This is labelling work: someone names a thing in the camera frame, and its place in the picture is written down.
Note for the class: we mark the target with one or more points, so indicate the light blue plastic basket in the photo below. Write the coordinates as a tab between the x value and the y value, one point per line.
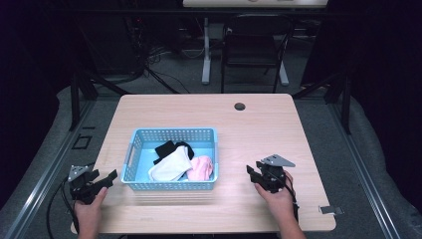
139	159

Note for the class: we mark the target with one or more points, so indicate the black chair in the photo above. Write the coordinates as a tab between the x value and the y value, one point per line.
252	49

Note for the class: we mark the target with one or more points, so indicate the black metal frame stand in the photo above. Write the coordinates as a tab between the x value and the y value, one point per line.
75	99
346	106

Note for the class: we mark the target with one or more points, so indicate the pink sock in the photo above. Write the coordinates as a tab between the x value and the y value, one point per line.
200	169

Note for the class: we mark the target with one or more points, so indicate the white desk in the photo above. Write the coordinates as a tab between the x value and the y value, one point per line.
206	66

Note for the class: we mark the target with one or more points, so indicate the dark curtain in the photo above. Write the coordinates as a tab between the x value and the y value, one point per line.
391	83
26	83

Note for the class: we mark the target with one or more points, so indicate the black sock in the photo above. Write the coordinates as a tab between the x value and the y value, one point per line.
167	150

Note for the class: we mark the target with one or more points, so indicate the person's left hand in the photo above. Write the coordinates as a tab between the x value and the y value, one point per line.
87	212

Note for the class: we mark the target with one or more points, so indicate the person's right hand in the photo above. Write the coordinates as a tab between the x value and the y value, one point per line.
280	200

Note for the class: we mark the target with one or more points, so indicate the aluminium floor rail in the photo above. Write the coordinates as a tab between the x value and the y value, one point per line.
365	179
49	176

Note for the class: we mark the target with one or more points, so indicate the white sock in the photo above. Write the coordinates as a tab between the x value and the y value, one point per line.
170	167

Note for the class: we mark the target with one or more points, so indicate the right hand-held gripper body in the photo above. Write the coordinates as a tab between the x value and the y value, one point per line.
273	176

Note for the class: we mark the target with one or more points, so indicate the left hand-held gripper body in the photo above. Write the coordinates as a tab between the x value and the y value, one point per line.
83	191

